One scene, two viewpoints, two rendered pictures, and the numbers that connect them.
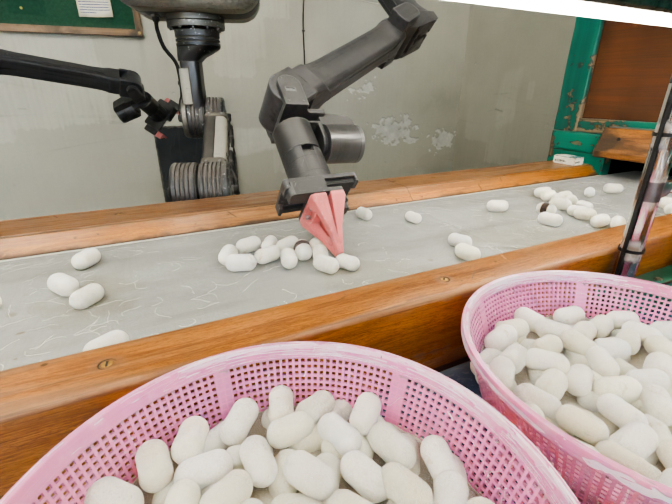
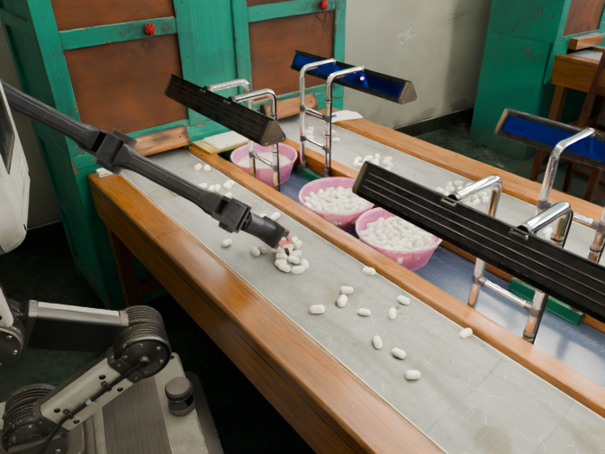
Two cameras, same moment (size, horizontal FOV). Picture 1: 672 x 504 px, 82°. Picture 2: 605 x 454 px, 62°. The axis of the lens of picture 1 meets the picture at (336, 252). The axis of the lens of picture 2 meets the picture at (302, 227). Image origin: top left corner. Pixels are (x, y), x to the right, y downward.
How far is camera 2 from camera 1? 1.56 m
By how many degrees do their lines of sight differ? 88
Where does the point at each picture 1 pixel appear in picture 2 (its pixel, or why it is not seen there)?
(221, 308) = (335, 263)
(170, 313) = (342, 272)
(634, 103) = (113, 125)
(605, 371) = (335, 204)
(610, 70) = (90, 111)
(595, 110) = not seen: hidden behind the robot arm
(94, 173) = not seen: outside the picture
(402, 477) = (379, 225)
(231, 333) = (358, 246)
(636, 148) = (141, 149)
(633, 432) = (355, 204)
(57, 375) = (387, 264)
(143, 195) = not seen: outside the picture
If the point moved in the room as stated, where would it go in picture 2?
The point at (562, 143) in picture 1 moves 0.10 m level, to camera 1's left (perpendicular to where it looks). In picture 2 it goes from (82, 163) to (78, 175)
